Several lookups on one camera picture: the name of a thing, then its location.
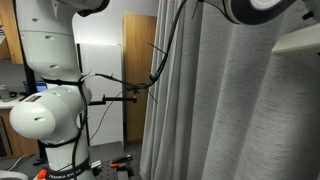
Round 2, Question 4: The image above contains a laptop with blue screen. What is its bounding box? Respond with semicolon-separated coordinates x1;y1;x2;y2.
23;81;47;92

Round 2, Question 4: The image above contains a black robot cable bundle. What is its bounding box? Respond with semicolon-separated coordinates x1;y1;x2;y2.
71;0;189;168

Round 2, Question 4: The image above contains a wooden cabinet door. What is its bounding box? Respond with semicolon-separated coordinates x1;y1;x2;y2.
123;12;157;143

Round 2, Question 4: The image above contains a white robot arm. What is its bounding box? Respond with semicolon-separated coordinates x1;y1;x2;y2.
11;0;320;180

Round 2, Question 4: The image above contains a black camera mount rod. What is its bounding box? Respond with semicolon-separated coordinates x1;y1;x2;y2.
89;96;137;106

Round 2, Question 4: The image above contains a black perforated work table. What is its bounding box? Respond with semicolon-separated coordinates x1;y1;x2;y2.
0;142;141;180

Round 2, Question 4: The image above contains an orange black bar clamp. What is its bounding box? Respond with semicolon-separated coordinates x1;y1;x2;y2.
109;154;133;169

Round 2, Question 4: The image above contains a grey curtain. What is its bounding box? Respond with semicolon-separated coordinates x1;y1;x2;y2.
140;0;320;180

